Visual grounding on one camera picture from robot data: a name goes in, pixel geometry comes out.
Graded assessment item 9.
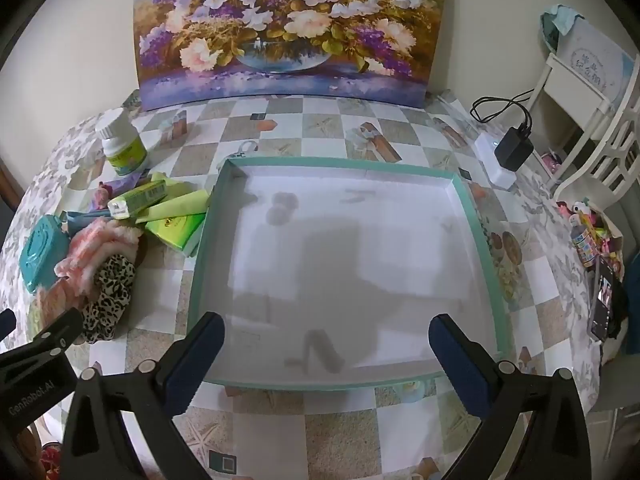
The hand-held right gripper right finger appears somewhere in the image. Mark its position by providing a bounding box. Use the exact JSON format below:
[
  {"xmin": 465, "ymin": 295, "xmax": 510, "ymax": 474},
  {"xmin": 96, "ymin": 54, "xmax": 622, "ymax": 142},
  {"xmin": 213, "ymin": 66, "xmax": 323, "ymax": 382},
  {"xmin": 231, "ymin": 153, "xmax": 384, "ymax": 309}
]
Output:
[{"xmin": 428, "ymin": 313, "xmax": 593, "ymax": 480}]

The teal wet wipes pack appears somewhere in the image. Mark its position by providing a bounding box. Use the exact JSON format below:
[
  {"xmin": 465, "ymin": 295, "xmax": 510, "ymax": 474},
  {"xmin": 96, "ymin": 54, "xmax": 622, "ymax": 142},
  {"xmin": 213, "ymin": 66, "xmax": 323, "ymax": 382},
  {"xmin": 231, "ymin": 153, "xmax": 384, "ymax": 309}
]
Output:
[{"xmin": 19, "ymin": 214, "xmax": 71, "ymax": 295}]

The green tissue packet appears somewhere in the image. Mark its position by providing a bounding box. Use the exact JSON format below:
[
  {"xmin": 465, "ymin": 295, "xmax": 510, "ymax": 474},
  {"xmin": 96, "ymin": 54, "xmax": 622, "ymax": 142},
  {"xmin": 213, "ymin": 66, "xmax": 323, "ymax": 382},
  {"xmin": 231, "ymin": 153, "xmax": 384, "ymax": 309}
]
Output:
[
  {"xmin": 150, "ymin": 172, "xmax": 211, "ymax": 221},
  {"xmin": 145, "ymin": 212, "xmax": 207, "ymax": 258}
]

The teal cloth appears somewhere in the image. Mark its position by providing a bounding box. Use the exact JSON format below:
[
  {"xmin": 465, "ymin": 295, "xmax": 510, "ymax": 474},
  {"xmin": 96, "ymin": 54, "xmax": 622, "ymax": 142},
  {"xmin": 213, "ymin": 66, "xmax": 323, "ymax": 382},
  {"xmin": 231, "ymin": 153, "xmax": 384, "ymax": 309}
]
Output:
[{"xmin": 540, "ymin": 4, "xmax": 581, "ymax": 53}]

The stack of tape rolls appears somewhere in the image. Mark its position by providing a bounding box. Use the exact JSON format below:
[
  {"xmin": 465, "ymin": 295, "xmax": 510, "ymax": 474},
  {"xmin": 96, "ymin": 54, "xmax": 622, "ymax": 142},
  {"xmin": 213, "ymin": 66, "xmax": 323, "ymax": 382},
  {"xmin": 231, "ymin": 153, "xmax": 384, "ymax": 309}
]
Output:
[{"xmin": 572, "ymin": 225, "xmax": 601, "ymax": 267}]

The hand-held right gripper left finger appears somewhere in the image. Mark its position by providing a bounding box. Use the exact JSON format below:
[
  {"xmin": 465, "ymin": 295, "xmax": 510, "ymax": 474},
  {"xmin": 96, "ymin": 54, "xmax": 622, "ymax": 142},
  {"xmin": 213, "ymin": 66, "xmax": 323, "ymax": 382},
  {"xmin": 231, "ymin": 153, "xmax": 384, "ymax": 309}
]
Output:
[{"xmin": 62, "ymin": 311, "xmax": 226, "ymax": 480}]

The white chair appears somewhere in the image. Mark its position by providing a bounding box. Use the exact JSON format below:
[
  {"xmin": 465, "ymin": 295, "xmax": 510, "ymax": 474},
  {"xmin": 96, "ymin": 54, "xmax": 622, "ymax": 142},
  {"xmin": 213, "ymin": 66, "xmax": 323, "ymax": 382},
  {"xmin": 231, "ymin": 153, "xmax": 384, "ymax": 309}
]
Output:
[{"xmin": 527, "ymin": 52, "xmax": 640, "ymax": 203}]

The purple packet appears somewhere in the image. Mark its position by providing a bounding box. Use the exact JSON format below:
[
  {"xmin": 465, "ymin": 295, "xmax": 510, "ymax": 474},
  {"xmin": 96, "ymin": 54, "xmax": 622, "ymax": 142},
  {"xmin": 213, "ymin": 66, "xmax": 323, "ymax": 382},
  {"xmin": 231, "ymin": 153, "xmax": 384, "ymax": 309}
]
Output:
[{"xmin": 98, "ymin": 172, "xmax": 153, "ymax": 206}]

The pale printed sign board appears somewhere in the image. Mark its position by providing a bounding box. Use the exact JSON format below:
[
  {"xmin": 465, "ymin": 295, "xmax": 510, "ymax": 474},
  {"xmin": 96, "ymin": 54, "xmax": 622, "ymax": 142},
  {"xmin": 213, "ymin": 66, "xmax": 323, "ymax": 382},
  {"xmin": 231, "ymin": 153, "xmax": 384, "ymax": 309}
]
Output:
[{"xmin": 542, "ymin": 7, "xmax": 638, "ymax": 106}]

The black cable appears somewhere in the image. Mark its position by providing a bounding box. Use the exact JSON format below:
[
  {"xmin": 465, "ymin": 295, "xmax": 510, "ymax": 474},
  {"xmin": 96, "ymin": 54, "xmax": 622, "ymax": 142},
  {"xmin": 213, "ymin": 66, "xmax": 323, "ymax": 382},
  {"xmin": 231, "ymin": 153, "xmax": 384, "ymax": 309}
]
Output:
[{"xmin": 471, "ymin": 89, "xmax": 536, "ymax": 133}]

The leopard print scrunchie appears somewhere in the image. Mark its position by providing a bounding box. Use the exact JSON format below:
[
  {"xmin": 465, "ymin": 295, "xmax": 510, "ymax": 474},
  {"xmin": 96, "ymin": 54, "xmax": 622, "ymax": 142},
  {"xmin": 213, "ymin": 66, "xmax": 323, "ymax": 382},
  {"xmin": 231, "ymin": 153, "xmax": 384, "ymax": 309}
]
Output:
[{"xmin": 80, "ymin": 252, "xmax": 138, "ymax": 343}]

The black power adapter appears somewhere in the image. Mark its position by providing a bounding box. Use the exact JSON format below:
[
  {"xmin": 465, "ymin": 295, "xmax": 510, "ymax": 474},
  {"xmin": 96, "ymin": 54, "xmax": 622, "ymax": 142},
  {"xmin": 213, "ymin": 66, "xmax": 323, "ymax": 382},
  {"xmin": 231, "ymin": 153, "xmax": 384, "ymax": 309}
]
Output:
[{"xmin": 495, "ymin": 122, "xmax": 535, "ymax": 172}]

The white power strip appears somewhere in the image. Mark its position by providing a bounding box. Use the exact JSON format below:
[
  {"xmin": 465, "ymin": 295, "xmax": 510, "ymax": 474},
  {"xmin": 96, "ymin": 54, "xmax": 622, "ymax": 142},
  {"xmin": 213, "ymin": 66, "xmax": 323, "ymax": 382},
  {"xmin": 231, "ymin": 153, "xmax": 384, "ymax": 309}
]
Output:
[{"xmin": 474, "ymin": 130, "xmax": 518, "ymax": 191}]

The pink fluffy cloth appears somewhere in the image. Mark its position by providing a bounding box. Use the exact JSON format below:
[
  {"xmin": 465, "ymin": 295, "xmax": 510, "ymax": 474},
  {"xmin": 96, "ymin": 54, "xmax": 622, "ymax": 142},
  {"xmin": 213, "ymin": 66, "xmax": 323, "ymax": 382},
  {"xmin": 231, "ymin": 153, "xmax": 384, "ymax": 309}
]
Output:
[{"xmin": 30, "ymin": 217, "xmax": 142, "ymax": 321}]

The teal rimmed white tray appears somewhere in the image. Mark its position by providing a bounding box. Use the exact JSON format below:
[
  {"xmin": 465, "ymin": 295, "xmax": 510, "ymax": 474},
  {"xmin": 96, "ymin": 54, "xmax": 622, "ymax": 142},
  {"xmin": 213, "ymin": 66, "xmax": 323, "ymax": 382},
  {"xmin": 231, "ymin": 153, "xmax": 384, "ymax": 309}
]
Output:
[{"xmin": 186, "ymin": 156, "xmax": 512, "ymax": 390}]

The dark cloth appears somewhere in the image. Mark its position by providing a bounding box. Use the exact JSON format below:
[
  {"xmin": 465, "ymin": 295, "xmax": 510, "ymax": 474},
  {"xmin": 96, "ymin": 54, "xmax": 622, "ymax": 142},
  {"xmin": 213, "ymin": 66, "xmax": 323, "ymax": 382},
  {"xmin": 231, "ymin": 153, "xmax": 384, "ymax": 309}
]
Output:
[{"xmin": 607, "ymin": 260, "xmax": 640, "ymax": 356}]

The long green carton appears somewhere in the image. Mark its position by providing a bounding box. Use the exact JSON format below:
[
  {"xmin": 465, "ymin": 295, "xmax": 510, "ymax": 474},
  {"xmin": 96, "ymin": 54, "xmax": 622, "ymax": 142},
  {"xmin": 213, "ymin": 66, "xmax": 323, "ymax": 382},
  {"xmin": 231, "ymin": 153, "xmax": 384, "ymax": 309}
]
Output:
[{"xmin": 107, "ymin": 180, "xmax": 168, "ymax": 220}]

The white bottle green label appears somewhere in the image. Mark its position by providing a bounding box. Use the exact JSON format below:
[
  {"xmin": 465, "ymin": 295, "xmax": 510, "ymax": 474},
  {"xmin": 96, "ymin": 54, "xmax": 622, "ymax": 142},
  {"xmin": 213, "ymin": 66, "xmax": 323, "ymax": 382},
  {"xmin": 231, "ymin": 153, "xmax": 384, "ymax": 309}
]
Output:
[{"xmin": 95, "ymin": 108, "xmax": 150, "ymax": 177}]

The flower painting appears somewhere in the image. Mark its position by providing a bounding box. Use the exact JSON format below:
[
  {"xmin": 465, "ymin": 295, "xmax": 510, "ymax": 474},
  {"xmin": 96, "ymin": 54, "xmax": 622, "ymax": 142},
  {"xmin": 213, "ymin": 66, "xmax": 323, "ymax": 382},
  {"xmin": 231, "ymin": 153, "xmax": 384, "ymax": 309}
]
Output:
[{"xmin": 132, "ymin": 0, "xmax": 457, "ymax": 111}]

